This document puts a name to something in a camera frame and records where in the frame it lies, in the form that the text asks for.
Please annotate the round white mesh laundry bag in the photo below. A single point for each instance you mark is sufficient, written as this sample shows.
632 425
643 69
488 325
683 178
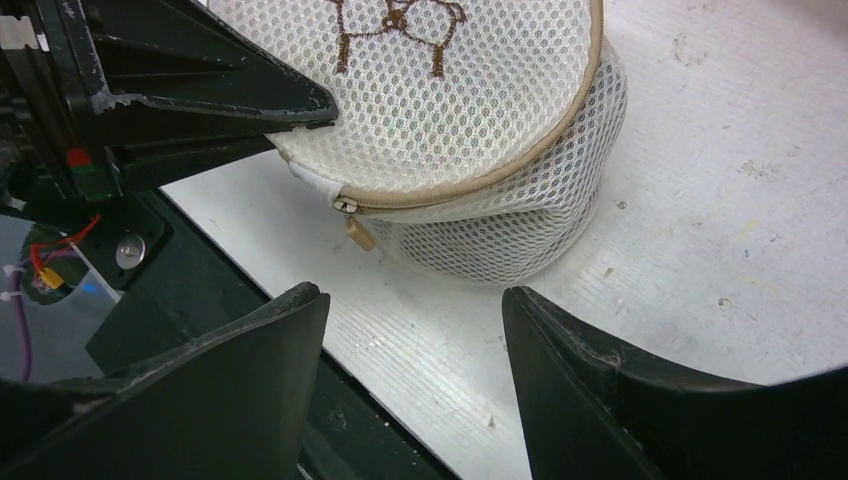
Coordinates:
471 135

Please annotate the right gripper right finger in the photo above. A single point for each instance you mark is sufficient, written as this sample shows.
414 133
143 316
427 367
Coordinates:
593 406

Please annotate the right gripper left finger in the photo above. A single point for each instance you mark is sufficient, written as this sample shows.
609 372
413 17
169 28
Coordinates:
231 404

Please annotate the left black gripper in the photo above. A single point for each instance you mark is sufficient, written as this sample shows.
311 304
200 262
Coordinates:
64 63

